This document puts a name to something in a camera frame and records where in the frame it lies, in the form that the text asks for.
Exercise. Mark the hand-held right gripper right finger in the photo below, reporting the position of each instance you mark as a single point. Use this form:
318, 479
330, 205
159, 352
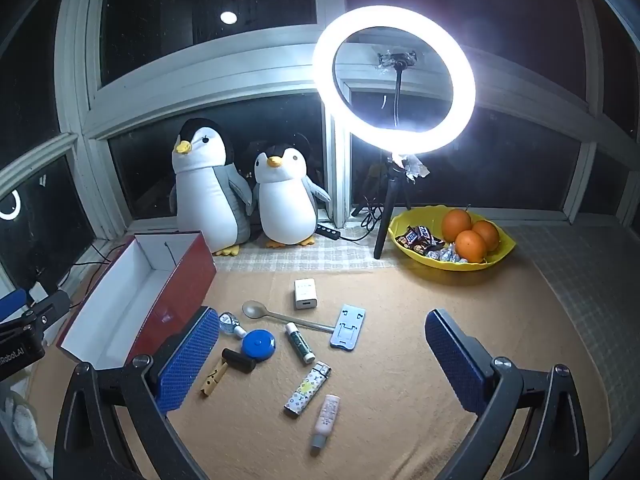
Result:
450, 355

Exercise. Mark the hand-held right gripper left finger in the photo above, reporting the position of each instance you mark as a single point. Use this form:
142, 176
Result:
182, 360

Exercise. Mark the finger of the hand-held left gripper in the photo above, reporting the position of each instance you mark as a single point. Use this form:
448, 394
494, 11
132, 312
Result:
11, 305
47, 305

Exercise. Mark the wooden clothespin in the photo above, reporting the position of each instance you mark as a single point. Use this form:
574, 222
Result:
214, 379

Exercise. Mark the black cylinder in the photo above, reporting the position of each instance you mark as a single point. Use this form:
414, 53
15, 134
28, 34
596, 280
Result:
239, 360

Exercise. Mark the small clear blue bottle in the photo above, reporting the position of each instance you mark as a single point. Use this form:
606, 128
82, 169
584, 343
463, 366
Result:
229, 322

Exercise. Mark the blue round tape measure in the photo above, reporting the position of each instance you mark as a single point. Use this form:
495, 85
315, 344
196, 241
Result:
259, 344

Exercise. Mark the red cardboard box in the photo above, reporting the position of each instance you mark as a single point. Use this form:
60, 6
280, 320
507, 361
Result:
185, 280

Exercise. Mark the grey plastic spoon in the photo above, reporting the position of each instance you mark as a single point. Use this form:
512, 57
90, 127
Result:
255, 310

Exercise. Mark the blue folding phone stand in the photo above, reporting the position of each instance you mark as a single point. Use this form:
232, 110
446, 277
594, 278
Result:
346, 327

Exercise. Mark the green lip balm stick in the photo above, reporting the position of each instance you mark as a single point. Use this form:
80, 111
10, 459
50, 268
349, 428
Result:
300, 344

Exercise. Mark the patterned lighter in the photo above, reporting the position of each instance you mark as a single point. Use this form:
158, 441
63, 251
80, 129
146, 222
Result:
306, 390

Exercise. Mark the pink cosmetic tube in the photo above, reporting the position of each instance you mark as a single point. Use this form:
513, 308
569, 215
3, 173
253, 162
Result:
326, 417

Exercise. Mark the white wall charger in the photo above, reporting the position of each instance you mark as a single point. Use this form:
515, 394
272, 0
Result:
305, 294

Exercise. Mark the white power adapter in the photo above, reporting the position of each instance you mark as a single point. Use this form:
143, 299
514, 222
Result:
38, 291

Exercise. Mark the white cloth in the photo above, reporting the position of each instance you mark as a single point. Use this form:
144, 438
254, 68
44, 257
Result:
22, 430

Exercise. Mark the pile of silver wrapped candies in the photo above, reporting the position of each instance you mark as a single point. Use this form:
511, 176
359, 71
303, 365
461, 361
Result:
447, 254

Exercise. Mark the orange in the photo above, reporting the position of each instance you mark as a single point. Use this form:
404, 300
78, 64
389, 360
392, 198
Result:
487, 232
470, 246
456, 224

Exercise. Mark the brown chocolate bar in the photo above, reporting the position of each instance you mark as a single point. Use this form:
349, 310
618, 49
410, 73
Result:
419, 235
406, 242
434, 245

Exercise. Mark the yellow plastic bowl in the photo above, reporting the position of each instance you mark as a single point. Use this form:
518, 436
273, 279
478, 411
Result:
502, 247

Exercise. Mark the large penguin plush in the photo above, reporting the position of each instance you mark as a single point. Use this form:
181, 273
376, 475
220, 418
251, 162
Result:
205, 195

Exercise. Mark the small penguin plush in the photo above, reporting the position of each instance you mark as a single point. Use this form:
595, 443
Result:
287, 205

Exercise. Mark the black gooseneck phone clip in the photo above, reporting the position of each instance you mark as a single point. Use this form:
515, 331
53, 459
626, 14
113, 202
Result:
397, 95

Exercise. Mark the white window frame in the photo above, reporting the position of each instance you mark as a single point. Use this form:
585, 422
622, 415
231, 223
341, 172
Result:
200, 85

